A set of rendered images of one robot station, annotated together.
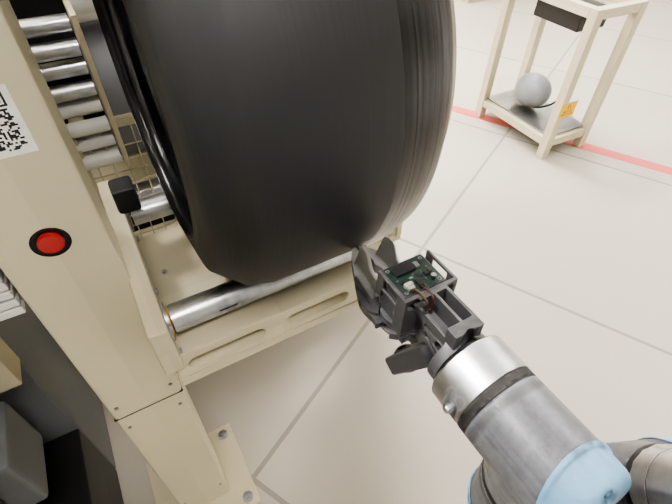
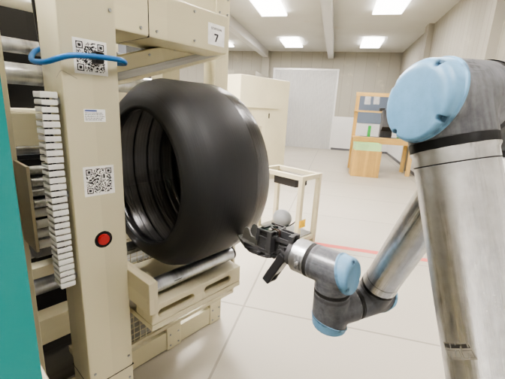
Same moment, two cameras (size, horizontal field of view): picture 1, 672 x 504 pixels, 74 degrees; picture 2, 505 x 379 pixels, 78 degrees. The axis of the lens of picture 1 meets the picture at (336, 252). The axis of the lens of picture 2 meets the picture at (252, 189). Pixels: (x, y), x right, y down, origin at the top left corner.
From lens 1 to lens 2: 0.51 m
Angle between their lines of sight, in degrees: 34
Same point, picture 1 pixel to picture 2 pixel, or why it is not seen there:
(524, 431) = (323, 254)
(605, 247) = not seen: hidden behind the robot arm
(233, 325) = (179, 291)
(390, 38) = (251, 147)
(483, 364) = (303, 243)
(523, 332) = (315, 341)
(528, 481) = (329, 267)
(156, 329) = (151, 281)
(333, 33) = (237, 144)
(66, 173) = (120, 204)
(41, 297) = (88, 273)
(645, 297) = not seen: hidden behind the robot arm
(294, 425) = not seen: outside the picture
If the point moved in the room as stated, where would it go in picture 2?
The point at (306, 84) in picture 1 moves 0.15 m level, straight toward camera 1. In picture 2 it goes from (231, 157) to (252, 168)
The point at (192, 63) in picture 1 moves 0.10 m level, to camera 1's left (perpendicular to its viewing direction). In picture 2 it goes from (198, 150) to (158, 149)
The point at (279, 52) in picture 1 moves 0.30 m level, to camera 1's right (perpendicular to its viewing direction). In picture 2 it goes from (224, 147) to (323, 148)
